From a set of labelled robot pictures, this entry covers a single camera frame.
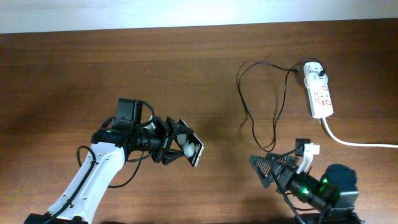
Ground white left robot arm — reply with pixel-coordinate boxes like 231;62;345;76
25;115;205;223

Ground black USB charging cable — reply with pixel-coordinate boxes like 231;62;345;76
238;58;326;153

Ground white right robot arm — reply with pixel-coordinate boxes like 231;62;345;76
249;152;365;224

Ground white power strip red labels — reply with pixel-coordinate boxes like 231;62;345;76
307;84;333;119

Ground white power strip cord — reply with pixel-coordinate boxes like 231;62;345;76
320;116;398;149

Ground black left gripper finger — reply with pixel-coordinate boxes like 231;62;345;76
161;149;184;165
166;117;193;140

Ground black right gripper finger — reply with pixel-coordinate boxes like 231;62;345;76
266;153;299;165
249;154;281;189

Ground black smartphone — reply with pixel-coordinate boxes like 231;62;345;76
174;119;205;167

